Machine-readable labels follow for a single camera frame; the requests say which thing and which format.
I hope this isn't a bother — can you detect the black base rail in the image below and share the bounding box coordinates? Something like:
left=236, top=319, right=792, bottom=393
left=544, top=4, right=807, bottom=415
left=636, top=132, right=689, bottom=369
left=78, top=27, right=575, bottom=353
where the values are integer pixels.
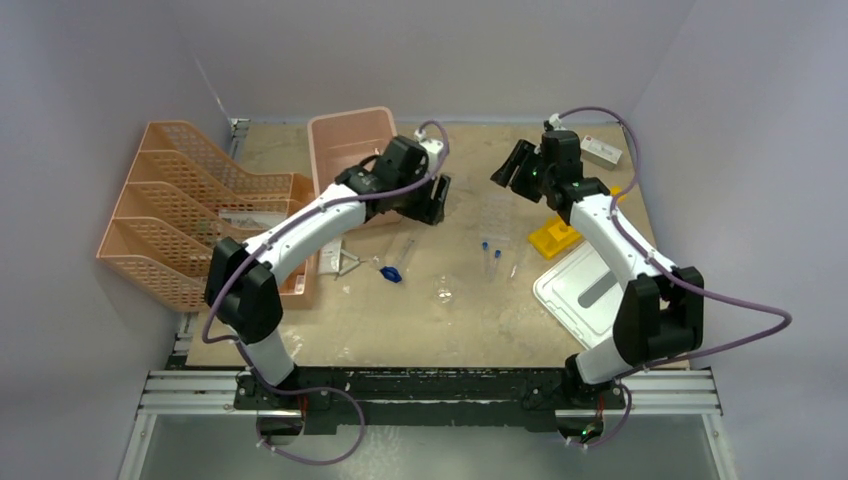
left=135, top=365, right=723, bottom=439

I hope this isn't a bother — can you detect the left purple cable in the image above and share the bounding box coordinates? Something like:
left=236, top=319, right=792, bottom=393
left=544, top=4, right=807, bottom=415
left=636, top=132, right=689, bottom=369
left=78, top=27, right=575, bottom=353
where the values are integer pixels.
left=201, top=119, right=452, bottom=466

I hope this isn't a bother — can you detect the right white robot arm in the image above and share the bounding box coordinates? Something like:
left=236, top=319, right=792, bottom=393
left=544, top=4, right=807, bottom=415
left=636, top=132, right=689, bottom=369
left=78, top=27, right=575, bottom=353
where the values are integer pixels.
left=490, top=130, right=704, bottom=407

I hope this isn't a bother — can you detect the clear plastic tube rack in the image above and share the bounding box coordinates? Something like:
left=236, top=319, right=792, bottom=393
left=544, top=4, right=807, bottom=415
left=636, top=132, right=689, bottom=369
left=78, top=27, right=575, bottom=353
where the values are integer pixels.
left=478, top=193, right=514, bottom=243

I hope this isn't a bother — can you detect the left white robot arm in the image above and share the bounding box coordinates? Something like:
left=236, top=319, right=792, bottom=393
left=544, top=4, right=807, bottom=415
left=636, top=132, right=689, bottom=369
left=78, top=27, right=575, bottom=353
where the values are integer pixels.
left=204, top=130, right=451, bottom=409

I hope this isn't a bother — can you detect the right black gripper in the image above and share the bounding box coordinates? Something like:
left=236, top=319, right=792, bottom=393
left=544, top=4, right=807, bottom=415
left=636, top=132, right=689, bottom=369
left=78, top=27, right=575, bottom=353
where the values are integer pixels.
left=491, top=140, right=555, bottom=205

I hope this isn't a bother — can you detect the orange compartment organizer tray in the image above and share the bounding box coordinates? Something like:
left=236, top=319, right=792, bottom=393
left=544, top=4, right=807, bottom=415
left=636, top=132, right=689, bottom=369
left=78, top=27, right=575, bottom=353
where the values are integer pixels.
left=279, top=173, right=319, bottom=311

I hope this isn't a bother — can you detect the small white red box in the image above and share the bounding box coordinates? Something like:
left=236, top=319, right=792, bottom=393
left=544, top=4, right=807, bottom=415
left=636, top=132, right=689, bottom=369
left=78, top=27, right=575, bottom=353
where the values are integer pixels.
left=580, top=135, right=623, bottom=170

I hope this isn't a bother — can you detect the pink plastic bin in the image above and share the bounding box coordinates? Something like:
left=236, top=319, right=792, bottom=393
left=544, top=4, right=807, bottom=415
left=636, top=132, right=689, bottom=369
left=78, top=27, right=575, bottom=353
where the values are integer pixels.
left=307, top=106, right=397, bottom=196

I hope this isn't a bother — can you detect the clear glass tube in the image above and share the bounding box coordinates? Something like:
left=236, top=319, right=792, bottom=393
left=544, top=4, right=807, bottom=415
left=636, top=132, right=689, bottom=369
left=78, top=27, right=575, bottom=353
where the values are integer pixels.
left=389, top=230, right=420, bottom=271

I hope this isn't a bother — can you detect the blue clamp clip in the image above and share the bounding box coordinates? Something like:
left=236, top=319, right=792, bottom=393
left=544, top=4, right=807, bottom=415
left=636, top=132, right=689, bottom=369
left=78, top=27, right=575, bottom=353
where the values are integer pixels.
left=379, top=266, right=403, bottom=283

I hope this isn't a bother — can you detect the yellow test tube rack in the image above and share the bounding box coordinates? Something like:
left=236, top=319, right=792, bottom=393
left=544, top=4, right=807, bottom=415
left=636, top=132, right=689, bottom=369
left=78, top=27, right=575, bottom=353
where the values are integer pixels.
left=527, top=207, right=583, bottom=260

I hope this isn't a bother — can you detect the white plastic tray lid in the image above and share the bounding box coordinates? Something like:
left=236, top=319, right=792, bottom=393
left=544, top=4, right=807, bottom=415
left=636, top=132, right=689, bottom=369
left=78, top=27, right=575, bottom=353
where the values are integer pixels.
left=533, top=241, right=625, bottom=349

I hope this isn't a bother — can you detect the orange mesh file rack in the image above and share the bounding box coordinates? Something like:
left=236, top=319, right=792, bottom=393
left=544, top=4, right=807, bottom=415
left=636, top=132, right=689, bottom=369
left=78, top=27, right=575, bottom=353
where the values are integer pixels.
left=96, top=121, right=292, bottom=312

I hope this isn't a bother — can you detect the small glass beaker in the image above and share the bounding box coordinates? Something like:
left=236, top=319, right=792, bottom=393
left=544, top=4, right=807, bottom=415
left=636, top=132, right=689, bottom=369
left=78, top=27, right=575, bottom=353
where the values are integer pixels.
left=432, top=274, right=457, bottom=305

